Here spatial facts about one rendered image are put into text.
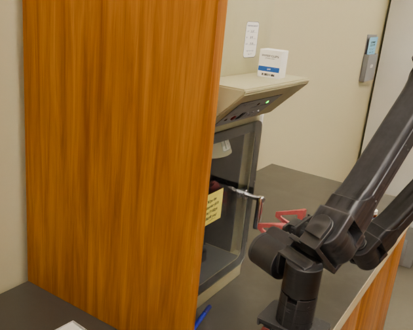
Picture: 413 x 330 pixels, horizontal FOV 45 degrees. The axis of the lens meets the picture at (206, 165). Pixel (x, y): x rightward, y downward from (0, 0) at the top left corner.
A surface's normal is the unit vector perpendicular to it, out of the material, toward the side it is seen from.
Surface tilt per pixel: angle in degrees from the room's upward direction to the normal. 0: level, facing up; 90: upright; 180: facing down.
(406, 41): 90
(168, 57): 90
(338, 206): 45
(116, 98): 90
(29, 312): 0
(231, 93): 90
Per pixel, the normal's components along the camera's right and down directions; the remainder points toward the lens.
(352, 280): 0.09, -0.95
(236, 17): 0.84, 0.24
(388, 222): -0.34, -0.71
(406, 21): -0.55, 0.21
